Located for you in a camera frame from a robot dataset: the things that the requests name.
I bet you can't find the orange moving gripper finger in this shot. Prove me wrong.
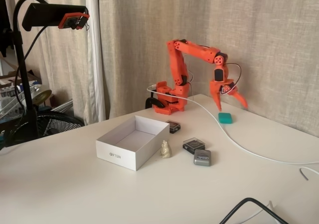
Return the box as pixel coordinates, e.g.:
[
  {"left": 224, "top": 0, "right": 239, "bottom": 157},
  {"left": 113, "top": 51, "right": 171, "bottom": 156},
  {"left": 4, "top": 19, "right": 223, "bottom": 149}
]
[{"left": 228, "top": 87, "right": 249, "bottom": 110}]

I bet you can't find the orange fixed gripper finger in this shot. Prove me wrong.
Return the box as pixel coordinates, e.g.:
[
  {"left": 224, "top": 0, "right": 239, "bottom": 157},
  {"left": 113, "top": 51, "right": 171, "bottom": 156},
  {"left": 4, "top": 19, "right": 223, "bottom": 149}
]
[{"left": 210, "top": 89, "right": 223, "bottom": 112}]

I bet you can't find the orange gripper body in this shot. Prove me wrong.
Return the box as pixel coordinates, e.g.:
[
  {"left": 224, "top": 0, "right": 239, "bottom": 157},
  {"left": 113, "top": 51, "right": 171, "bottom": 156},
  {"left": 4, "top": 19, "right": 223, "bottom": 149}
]
[{"left": 209, "top": 77, "right": 237, "bottom": 97}]

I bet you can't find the green cube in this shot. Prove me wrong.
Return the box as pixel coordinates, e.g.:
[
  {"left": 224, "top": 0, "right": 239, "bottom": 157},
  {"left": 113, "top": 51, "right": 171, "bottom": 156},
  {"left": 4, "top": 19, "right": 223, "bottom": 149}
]
[{"left": 218, "top": 112, "right": 234, "bottom": 124}]

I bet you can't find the small black clear-lid case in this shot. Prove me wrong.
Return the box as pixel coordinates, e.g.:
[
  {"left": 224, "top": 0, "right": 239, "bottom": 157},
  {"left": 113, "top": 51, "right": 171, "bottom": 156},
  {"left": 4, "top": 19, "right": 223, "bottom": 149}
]
[
  {"left": 182, "top": 137, "right": 206, "bottom": 155},
  {"left": 165, "top": 119, "right": 181, "bottom": 134}
]

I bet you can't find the beige linen curtain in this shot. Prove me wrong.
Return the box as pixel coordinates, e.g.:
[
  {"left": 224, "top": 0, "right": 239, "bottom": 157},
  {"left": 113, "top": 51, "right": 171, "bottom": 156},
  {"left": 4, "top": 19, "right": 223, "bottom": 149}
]
[{"left": 99, "top": 0, "right": 319, "bottom": 137}]

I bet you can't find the grey metal tin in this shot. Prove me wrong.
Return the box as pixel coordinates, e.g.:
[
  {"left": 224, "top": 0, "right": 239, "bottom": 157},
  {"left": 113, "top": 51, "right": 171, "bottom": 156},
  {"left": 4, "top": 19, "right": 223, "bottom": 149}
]
[{"left": 193, "top": 148, "right": 212, "bottom": 167}]

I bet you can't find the black table clamp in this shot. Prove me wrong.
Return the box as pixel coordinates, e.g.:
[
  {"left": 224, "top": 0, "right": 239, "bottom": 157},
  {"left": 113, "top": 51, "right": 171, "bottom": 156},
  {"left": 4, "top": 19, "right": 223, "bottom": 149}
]
[{"left": 145, "top": 97, "right": 165, "bottom": 110}]

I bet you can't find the cream bear figurine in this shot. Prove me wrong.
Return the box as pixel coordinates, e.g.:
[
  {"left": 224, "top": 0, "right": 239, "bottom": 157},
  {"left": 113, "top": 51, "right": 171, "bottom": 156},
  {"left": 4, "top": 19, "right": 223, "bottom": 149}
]
[{"left": 159, "top": 139, "right": 173, "bottom": 159}]

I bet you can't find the white cardboard box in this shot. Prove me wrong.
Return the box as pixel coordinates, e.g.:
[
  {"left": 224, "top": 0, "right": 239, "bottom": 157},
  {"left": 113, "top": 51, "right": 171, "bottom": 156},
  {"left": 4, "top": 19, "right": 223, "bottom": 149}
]
[{"left": 96, "top": 115, "right": 170, "bottom": 172}]

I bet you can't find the black floor fan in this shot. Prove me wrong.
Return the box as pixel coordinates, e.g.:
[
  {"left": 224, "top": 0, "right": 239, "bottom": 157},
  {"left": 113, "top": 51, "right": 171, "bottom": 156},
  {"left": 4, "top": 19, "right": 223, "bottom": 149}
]
[{"left": 0, "top": 111, "right": 84, "bottom": 149}]

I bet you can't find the metal desk lamp head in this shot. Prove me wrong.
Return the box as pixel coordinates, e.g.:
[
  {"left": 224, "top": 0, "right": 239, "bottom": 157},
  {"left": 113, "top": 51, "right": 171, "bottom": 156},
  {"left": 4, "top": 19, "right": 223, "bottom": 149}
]
[{"left": 30, "top": 84, "right": 52, "bottom": 106}]

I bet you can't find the black gooseneck stand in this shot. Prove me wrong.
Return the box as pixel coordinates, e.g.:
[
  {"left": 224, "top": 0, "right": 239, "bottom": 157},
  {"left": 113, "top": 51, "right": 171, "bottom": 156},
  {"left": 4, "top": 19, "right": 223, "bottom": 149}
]
[{"left": 4, "top": 0, "right": 49, "bottom": 147}]

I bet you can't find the brown cardboard box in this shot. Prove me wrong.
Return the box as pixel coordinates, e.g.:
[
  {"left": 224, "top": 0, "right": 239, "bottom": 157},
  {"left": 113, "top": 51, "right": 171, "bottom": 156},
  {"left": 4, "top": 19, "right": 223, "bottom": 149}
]
[{"left": 0, "top": 71, "right": 42, "bottom": 92}]

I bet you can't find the long white cable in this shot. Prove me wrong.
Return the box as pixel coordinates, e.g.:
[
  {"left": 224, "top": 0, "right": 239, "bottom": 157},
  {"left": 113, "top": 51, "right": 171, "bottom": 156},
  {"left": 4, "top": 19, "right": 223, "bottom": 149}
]
[{"left": 146, "top": 84, "right": 319, "bottom": 165}]

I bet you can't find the short white cable end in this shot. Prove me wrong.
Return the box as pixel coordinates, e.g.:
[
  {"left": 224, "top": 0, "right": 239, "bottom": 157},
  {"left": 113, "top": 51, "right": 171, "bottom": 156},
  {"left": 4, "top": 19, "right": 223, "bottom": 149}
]
[{"left": 300, "top": 167, "right": 319, "bottom": 181}]

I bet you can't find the thick black cable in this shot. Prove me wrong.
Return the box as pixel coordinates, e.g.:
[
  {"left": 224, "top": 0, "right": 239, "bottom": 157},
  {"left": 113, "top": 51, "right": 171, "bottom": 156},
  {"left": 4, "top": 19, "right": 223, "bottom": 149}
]
[{"left": 219, "top": 197, "right": 287, "bottom": 224}]

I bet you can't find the overhead camera on stand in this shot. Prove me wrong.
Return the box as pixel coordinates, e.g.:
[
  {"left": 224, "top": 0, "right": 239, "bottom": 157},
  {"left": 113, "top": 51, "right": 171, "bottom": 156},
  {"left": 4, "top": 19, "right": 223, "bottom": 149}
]
[{"left": 4, "top": 0, "right": 110, "bottom": 125}]

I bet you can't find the orange camera module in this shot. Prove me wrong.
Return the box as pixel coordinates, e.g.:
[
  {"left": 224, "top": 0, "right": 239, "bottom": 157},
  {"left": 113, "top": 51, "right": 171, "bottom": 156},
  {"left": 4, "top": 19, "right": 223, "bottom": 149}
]
[{"left": 58, "top": 11, "right": 90, "bottom": 31}]

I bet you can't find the black camera holder bar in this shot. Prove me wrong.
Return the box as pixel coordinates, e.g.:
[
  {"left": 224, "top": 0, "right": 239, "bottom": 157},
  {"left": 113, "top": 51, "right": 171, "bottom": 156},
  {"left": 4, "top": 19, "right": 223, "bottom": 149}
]
[{"left": 21, "top": 2, "right": 89, "bottom": 32}]

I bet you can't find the thin black camera cable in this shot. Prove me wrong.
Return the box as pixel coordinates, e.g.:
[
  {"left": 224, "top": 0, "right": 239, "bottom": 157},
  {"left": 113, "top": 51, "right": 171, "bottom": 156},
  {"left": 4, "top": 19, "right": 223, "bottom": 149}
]
[{"left": 13, "top": 26, "right": 49, "bottom": 115}]

